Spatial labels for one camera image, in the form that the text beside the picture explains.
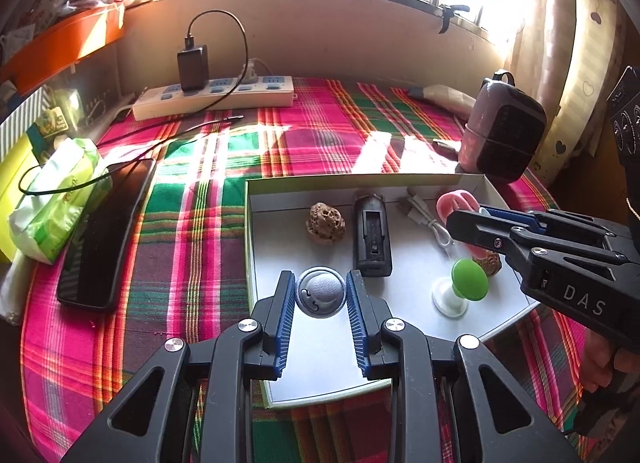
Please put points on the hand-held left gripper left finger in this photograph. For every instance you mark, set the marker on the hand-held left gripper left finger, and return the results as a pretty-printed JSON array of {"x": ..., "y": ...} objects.
[{"x": 285, "y": 323}]

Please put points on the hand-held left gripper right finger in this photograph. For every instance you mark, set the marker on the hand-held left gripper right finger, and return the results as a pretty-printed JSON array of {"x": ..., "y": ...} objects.
[{"x": 357, "y": 323}]

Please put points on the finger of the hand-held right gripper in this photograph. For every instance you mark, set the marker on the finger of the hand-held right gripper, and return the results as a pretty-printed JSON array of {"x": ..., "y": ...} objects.
[
  {"x": 475, "y": 228},
  {"x": 505, "y": 215}
]

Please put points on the pink and teal clip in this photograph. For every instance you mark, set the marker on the pink and teal clip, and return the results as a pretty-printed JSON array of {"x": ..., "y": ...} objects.
[{"x": 452, "y": 203}]

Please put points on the white round mini device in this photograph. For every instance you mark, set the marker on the white round mini device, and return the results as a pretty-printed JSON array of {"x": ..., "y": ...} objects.
[{"x": 320, "y": 290}]

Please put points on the green and white cardboard box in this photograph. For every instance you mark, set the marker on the green and white cardboard box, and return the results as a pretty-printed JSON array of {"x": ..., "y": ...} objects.
[{"x": 400, "y": 293}]

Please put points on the black battery case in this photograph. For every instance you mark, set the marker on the black battery case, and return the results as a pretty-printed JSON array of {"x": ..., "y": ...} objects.
[{"x": 372, "y": 238}]

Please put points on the brown walnut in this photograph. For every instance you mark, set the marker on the brown walnut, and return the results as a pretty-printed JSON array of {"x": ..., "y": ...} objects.
[
  {"x": 325, "y": 223},
  {"x": 490, "y": 263}
]

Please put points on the person's right hand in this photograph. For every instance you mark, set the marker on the person's right hand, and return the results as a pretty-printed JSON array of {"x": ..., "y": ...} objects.
[{"x": 597, "y": 358}]

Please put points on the green mushroom-shaped suction holder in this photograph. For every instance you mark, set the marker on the green mushroom-shaped suction holder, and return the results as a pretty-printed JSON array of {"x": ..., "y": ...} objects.
[{"x": 467, "y": 275}]

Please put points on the dark mauve portable speaker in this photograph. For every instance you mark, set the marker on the dark mauve portable speaker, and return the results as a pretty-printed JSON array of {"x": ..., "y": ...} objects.
[{"x": 505, "y": 135}]

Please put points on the plaid tablecloth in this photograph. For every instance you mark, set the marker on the plaid tablecloth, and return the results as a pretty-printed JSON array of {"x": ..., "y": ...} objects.
[{"x": 200, "y": 253}]

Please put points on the heart-patterned curtain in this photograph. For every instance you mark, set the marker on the heart-patterned curtain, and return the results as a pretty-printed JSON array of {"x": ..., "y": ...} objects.
[{"x": 565, "y": 68}]

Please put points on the black smartphone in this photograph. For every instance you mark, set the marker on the black smartphone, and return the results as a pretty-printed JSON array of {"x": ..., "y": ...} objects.
[{"x": 107, "y": 233}]

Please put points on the black window hook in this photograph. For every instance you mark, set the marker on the black window hook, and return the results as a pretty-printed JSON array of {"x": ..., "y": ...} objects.
[{"x": 450, "y": 13}]

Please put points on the white power strip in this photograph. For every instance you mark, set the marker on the white power strip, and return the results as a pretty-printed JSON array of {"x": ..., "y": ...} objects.
[{"x": 215, "y": 98}]

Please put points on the white plug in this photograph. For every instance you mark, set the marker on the white plug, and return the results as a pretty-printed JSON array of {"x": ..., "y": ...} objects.
[{"x": 252, "y": 70}]

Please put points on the green tissue pack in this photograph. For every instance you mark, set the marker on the green tissue pack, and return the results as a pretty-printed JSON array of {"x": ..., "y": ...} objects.
[{"x": 60, "y": 193}]

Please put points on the black charger adapter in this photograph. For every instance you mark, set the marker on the black charger adapter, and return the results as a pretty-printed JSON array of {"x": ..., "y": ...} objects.
[{"x": 192, "y": 65}]

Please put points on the small green packet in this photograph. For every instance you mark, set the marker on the small green packet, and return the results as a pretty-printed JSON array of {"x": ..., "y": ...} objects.
[{"x": 50, "y": 123}]

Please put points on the striped box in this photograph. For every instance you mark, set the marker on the striped box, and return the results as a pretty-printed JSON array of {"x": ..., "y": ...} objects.
[{"x": 20, "y": 108}]

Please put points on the orange shelf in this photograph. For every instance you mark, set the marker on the orange shelf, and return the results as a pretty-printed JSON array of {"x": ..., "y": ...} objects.
[{"x": 65, "y": 40}]

